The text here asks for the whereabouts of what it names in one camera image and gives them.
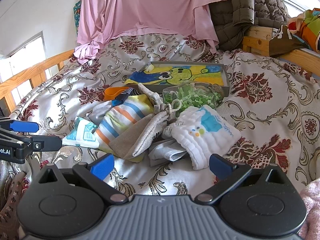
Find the white quilted cloth blue print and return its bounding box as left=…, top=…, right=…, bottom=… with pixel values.
left=170, top=105, right=241, bottom=170

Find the striped towel orange blue yellow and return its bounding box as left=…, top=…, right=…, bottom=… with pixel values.
left=94, top=94, right=153, bottom=163

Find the orange elastic band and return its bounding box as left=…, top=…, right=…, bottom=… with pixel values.
left=104, top=87, right=129, bottom=101

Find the navy striped sock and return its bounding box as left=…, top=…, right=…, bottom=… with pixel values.
left=111, top=87, right=140, bottom=107

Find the grey cloth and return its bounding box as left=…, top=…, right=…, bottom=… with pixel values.
left=86, top=100, right=116, bottom=126

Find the white teal packet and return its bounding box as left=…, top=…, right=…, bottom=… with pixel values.
left=62, top=116, right=99, bottom=148

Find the bag of green pieces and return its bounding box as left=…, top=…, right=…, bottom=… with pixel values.
left=162, top=82, right=225, bottom=117

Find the pink fluffy blanket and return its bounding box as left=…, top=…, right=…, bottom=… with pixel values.
left=299, top=179, right=320, bottom=239

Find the grey tray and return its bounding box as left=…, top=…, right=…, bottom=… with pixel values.
left=139, top=61, right=230, bottom=98

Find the cartoon frog towel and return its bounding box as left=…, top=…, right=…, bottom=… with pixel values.
left=124, top=63, right=222, bottom=86

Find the brown printed cloth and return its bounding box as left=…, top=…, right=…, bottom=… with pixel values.
left=269, top=25, right=309, bottom=57

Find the pink sheet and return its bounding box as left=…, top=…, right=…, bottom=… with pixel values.
left=74, top=0, right=225, bottom=64

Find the olive quilted jacket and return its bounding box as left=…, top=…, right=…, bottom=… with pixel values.
left=209, top=0, right=290, bottom=51

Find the grey drawstring pouch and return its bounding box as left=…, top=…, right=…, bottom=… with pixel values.
left=109, top=83, right=182, bottom=160

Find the colourful wall poster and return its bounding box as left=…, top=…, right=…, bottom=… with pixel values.
left=73, top=0, right=81, bottom=35

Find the wooden bed frame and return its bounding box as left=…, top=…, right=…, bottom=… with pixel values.
left=1, top=26, right=319, bottom=113

